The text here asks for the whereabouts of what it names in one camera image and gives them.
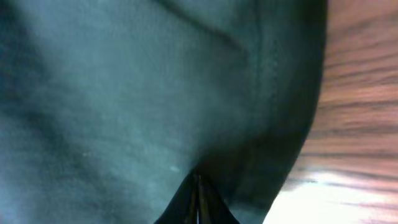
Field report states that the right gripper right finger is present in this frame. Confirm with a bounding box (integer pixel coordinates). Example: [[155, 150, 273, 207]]
[[197, 175, 239, 224]]

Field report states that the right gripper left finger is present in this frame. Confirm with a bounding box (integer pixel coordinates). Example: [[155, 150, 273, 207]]
[[155, 173, 199, 224]]

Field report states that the plain black t-shirt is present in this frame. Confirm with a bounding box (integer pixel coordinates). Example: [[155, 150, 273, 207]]
[[1, 0, 328, 223]]

